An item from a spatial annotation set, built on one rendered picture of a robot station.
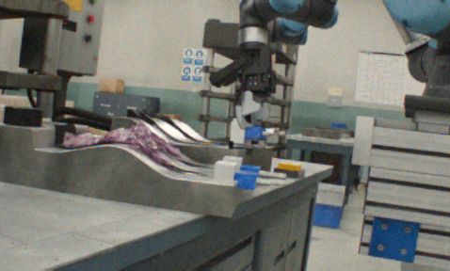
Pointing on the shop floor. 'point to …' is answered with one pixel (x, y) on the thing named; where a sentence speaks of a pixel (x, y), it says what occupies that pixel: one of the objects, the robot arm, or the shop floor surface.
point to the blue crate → (328, 215)
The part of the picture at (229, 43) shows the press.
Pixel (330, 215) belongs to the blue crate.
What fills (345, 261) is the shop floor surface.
